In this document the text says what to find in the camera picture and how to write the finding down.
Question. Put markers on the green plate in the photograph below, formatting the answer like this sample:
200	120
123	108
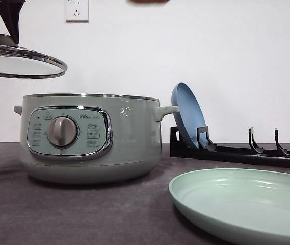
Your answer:
235	205

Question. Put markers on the glass steamer lid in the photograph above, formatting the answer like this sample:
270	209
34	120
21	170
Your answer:
17	61

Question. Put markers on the white wall socket left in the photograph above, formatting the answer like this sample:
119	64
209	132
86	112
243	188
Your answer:
77	11

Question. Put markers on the black dish rack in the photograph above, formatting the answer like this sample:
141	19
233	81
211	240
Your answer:
180	148

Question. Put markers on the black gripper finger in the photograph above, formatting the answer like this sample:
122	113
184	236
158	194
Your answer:
10	12

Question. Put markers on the green electric steamer pot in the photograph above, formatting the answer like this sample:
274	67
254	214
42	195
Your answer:
90	138

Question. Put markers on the brown potato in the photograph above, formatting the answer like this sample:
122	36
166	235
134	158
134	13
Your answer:
149	1

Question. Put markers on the blue plate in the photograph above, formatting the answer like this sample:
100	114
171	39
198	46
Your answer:
189	113

